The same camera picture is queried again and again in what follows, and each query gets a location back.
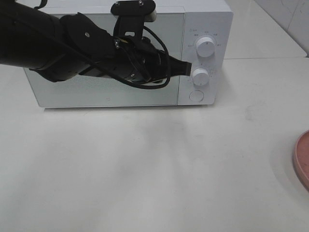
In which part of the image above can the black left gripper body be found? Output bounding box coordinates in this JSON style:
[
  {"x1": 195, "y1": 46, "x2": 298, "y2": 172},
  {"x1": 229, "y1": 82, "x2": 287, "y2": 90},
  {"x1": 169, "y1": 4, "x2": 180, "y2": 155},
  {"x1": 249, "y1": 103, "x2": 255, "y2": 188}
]
[{"x1": 106, "y1": 16, "x2": 192, "y2": 85}]

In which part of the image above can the left gripper silver-edged finger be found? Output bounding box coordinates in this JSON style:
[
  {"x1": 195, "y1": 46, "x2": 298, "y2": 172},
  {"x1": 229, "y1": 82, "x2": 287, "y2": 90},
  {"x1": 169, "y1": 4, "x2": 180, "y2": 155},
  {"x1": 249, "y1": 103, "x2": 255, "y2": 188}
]
[{"x1": 111, "y1": 0, "x2": 156, "y2": 22}]

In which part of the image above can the white timer knob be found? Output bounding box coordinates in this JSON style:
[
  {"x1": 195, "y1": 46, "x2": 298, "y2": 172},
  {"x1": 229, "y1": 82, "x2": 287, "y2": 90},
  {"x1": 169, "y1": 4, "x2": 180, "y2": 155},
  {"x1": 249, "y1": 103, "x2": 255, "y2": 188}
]
[{"x1": 192, "y1": 68, "x2": 210, "y2": 86}]

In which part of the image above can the pink round plate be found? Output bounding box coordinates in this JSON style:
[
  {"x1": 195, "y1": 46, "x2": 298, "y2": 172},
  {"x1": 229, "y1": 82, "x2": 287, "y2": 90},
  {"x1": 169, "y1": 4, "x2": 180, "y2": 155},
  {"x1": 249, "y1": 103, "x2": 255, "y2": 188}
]
[{"x1": 293, "y1": 131, "x2": 309, "y2": 190}]

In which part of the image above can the white microwave door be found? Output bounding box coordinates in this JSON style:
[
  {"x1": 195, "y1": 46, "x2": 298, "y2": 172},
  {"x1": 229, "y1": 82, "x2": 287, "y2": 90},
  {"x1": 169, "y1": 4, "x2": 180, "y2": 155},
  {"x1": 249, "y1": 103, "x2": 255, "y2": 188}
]
[{"x1": 25, "y1": 13, "x2": 188, "y2": 108}]

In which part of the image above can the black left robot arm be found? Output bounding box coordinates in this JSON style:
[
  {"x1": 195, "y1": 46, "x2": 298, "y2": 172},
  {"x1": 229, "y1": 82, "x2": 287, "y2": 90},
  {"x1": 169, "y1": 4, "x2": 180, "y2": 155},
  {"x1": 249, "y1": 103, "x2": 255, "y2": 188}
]
[{"x1": 0, "y1": 0, "x2": 192, "y2": 89}]

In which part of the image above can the white microwave oven body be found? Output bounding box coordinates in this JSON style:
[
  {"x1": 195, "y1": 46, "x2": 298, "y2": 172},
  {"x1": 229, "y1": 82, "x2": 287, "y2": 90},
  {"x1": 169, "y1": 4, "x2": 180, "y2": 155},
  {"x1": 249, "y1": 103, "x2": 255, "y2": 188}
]
[{"x1": 24, "y1": 0, "x2": 234, "y2": 110}]

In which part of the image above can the upper white power knob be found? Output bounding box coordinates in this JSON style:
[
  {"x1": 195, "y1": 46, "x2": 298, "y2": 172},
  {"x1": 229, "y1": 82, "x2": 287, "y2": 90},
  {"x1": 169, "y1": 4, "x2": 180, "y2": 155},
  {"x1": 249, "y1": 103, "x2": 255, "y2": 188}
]
[{"x1": 196, "y1": 35, "x2": 215, "y2": 58}]

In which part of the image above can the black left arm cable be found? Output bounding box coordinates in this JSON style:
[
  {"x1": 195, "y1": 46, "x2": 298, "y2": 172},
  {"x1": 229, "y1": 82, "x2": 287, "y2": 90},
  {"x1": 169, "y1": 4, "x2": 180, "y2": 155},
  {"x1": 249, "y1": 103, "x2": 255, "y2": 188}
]
[{"x1": 33, "y1": 0, "x2": 172, "y2": 90}]

